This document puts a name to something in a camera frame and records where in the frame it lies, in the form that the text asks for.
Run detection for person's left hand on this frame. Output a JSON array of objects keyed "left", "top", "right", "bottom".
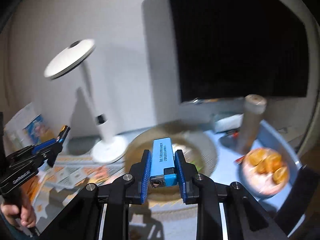
[{"left": 1, "top": 189, "right": 37, "bottom": 228}]

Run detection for amber ribbed glass bowl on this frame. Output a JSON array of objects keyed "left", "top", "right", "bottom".
[{"left": 124, "top": 124, "right": 218, "bottom": 200}]

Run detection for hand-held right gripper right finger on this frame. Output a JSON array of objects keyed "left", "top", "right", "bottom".
[{"left": 174, "top": 149, "right": 289, "bottom": 240}]

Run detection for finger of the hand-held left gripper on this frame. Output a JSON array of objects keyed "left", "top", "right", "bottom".
[
  {"left": 42, "top": 141, "right": 65, "bottom": 168},
  {"left": 31, "top": 136, "right": 63, "bottom": 157}
]

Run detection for white desk lamp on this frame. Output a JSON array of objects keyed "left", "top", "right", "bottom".
[{"left": 44, "top": 39, "right": 128, "bottom": 163}]

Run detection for white oval plate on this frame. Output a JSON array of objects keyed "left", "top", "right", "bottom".
[{"left": 237, "top": 147, "right": 292, "bottom": 199}]

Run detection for row of children's books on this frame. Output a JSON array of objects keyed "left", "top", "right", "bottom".
[{"left": 4, "top": 102, "right": 54, "bottom": 153}]

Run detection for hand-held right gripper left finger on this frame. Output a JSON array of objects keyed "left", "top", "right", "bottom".
[{"left": 45, "top": 149, "right": 152, "bottom": 240}]

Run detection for black monitor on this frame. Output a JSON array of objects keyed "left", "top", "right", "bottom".
[{"left": 165, "top": 0, "right": 309, "bottom": 104}]

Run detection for orange slices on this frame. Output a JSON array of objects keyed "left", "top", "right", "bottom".
[{"left": 246, "top": 149, "right": 289, "bottom": 184}]

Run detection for blue lighter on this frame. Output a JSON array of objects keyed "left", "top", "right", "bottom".
[{"left": 149, "top": 137, "right": 178, "bottom": 188}]

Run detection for white tissue pack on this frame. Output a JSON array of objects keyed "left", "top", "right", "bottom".
[{"left": 214, "top": 114, "right": 244, "bottom": 133}]

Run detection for blue patterned table mat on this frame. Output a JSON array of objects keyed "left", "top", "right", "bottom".
[{"left": 25, "top": 152, "right": 200, "bottom": 240}]

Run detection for beige cylindrical thermos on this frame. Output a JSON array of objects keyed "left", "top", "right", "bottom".
[{"left": 235, "top": 94, "right": 267, "bottom": 155}]

